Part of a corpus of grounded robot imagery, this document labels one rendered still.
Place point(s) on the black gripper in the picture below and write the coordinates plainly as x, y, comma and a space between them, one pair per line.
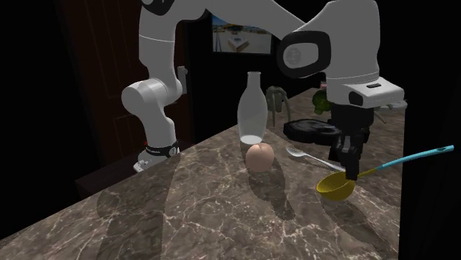
352, 118

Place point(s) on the grey-green claw-shaped tool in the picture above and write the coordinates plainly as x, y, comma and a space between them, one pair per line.
275, 97

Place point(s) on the beige egg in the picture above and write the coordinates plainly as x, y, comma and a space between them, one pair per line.
260, 157

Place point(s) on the dark brown door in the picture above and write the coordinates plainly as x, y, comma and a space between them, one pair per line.
104, 72

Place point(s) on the framed wall picture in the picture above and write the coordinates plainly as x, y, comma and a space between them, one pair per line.
241, 37

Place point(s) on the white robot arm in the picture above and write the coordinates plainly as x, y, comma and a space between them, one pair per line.
345, 43

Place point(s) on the black flat pan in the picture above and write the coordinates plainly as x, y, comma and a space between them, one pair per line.
306, 130

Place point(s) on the green leafy vegetable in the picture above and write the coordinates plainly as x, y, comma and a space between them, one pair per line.
320, 102

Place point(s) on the silver spoon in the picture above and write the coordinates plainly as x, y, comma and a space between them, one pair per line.
309, 157

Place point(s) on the clear glass bottle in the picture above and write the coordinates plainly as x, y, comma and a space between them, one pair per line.
253, 108

